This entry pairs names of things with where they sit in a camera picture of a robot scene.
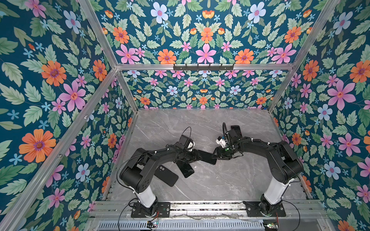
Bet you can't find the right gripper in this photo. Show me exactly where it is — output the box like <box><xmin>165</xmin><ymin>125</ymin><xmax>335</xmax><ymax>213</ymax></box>
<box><xmin>210</xmin><ymin>144</ymin><xmax>235</xmax><ymax>159</ymax></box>

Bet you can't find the pink phone case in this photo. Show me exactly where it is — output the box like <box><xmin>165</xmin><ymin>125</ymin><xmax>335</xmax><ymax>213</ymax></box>
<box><xmin>230</xmin><ymin>125</ymin><xmax>242</xmax><ymax>137</ymax></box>

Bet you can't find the black phone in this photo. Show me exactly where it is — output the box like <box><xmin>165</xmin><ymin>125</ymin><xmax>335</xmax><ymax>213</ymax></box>
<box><xmin>198</xmin><ymin>150</ymin><xmax>217</xmax><ymax>166</ymax></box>
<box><xmin>176</xmin><ymin>162</ymin><xmax>195</xmax><ymax>178</ymax></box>

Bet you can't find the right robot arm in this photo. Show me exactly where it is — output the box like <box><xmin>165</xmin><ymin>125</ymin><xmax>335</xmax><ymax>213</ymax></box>
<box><xmin>213</xmin><ymin>130</ymin><xmax>304</xmax><ymax>216</ymax></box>

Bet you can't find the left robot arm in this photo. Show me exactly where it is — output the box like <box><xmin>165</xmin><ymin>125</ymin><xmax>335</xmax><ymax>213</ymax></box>
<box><xmin>118</xmin><ymin>135</ymin><xmax>209</xmax><ymax>217</ymax></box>

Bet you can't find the black phone case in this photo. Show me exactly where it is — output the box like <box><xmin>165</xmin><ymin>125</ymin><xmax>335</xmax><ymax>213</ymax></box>
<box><xmin>154</xmin><ymin>165</ymin><xmax>179</xmax><ymax>187</ymax></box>

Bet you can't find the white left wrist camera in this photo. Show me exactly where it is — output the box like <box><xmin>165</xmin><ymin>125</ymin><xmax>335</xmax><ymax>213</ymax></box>
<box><xmin>187</xmin><ymin>141</ymin><xmax>194</xmax><ymax>151</ymax></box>

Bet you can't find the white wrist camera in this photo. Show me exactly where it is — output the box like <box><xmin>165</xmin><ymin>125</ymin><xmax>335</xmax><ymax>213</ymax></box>
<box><xmin>187</xmin><ymin>141</ymin><xmax>194</xmax><ymax>151</ymax></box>
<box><xmin>216</xmin><ymin>136</ymin><xmax>227</xmax><ymax>148</ymax></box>

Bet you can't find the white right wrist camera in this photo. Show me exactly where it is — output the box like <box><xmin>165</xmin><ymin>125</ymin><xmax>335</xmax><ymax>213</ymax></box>
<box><xmin>216</xmin><ymin>136</ymin><xmax>227</xmax><ymax>148</ymax></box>

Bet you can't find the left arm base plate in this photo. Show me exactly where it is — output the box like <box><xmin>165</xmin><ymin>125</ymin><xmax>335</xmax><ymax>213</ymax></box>
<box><xmin>131</xmin><ymin>202</ymin><xmax>171</xmax><ymax>218</ymax></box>

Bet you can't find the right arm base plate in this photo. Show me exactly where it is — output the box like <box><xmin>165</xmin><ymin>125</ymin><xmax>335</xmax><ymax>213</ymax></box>
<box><xmin>242</xmin><ymin>201</ymin><xmax>286</xmax><ymax>217</ymax></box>

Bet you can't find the white ventilated cable duct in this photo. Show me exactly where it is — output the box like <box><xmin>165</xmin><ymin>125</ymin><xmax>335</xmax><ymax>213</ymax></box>
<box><xmin>97</xmin><ymin>220</ymin><xmax>265</xmax><ymax>231</ymax></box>

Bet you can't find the metal hook rail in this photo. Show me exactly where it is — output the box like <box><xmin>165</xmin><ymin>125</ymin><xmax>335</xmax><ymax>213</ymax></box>
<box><xmin>173</xmin><ymin>64</ymin><xmax>234</xmax><ymax>71</ymax></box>

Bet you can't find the aluminium front rail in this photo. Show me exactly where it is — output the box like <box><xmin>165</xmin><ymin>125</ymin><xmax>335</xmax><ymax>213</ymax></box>
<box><xmin>90</xmin><ymin>200</ymin><xmax>329</xmax><ymax>219</ymax></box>

